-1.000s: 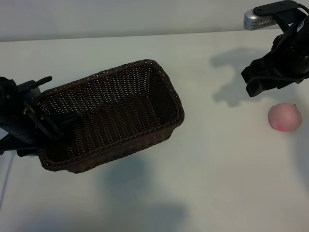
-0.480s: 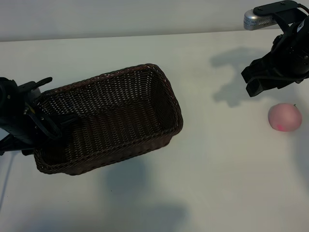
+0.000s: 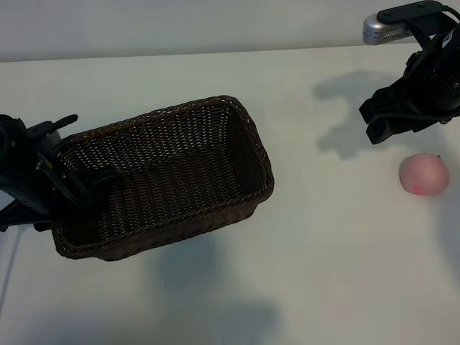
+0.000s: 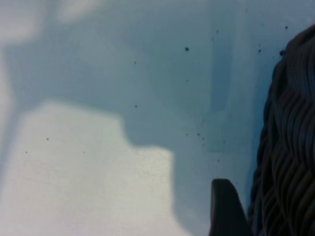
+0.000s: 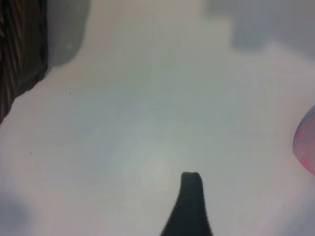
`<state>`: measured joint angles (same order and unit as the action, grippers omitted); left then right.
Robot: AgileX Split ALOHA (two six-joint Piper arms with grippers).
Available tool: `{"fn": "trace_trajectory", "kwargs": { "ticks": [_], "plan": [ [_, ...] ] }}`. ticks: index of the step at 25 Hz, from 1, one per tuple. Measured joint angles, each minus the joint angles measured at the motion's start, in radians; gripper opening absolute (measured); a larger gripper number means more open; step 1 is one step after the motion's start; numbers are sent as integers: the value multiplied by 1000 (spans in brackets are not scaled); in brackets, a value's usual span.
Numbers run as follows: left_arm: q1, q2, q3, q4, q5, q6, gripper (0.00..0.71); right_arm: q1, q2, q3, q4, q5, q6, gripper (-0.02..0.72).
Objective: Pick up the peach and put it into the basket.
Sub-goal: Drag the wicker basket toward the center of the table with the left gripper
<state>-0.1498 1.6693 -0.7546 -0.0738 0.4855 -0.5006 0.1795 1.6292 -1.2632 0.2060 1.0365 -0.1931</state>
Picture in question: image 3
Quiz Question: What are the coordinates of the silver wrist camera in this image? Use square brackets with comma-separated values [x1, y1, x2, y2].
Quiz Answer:
[362, 10, 410, 46]
[24, 114, 79, 150]

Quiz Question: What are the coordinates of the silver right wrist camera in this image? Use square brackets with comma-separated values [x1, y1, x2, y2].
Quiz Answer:
[362, 10, 410, 46]

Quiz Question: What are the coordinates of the dark brown wicker basket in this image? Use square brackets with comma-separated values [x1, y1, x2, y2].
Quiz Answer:
[51, 94, 276, 262]

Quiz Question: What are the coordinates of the black gripper cable bundle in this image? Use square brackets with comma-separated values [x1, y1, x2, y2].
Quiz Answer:
[35, 157, 93, 208]

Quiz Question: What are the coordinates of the pink peach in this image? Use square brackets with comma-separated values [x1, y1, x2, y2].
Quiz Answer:
[398, 152, 451, 197]

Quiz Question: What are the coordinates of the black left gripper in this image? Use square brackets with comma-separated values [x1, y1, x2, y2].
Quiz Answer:
[0, 143, 118, 233]

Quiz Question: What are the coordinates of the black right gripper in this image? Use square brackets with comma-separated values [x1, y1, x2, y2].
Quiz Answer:
[359, 30, 460, 145]

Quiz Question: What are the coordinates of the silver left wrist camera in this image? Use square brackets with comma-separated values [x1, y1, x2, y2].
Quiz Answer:
[24, 114, 79, 150]

